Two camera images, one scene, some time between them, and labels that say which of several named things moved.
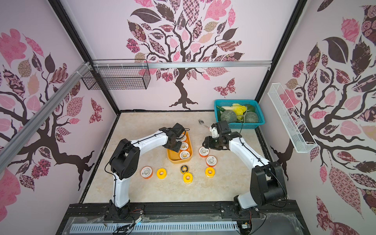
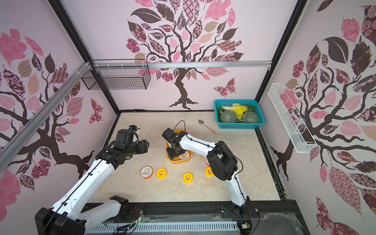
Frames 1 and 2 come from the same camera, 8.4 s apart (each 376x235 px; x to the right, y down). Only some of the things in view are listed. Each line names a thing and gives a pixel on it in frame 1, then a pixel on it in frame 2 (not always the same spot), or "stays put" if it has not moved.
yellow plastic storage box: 174,157 stays put
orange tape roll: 146,172 stays put
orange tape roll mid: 184,154 stays put
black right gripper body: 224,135 -> 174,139
